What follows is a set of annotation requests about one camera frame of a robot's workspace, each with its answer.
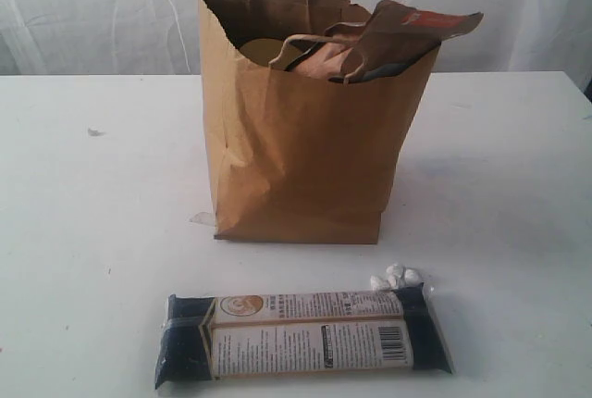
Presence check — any clear nut jar yellow lid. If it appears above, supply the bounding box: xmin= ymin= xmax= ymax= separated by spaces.
xmin=239 ymin=38 xmax=283 ymax=67

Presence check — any brown kraft pouch orange label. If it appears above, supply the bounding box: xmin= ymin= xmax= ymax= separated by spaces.
xmin=290 ymin=0 xmax=485 ymax=82

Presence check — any brown paper bag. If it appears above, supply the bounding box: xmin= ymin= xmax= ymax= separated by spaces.
xmin=197 ymin=0 xmax=437 ymax=244

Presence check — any clear tape scrap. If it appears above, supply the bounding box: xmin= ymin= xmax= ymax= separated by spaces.
xmin=190 ymin=212 xmax=216 ymax=227

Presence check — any white garlic clove cluster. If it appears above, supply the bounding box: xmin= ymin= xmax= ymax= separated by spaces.
xmin=369 ymin=264 xmax=424 ymax=291

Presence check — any long dark noodle package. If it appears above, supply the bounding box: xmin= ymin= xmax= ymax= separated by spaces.
xmin=154 ymin=286 xmax=452 ymax=388

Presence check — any small clear plastic scrap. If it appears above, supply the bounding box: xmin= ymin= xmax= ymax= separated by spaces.
xmin=87 ymin=128 xmax=105 ymax=137

